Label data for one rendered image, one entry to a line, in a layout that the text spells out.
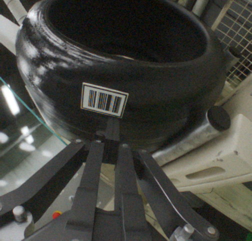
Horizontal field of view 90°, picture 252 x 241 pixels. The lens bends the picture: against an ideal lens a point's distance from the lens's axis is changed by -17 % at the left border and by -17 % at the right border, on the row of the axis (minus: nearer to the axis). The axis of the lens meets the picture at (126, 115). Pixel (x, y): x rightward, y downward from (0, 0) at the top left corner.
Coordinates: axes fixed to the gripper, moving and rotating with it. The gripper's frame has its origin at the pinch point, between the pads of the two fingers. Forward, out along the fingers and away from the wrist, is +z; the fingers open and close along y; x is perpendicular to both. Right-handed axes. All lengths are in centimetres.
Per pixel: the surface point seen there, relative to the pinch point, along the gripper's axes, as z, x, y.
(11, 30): 77, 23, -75
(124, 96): 2.1, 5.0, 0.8
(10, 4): 112, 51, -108
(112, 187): 49, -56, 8
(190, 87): 5.5, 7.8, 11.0
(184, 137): 7.9, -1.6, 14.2
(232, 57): 20.1, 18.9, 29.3
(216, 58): 13.1, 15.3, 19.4
